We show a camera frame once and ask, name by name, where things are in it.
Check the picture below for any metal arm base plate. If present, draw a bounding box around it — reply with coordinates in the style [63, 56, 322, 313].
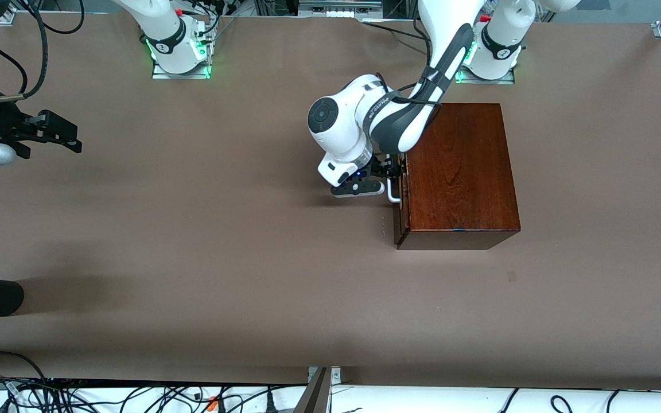
[151, 23, 213, 80]
[453, 29, 516, 85]

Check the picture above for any dark brown wooden cabinet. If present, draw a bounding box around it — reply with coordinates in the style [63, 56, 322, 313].
[396, 103, 522, 251]

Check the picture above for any white power strip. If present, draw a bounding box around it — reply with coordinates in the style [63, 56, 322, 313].
[298, 0, 384, 18]

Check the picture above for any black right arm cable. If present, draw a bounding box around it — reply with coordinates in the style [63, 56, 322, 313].
[0, 0, 85, 104]

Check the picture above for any dark diagonal bar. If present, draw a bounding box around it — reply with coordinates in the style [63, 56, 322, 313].
[293, 367, 332, 413]

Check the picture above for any long black table cable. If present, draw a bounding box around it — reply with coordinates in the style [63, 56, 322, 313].
[362, 21, 430, 42]

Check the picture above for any silver metal bracket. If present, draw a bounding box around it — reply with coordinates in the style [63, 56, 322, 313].
[308, 366, 343, 386]

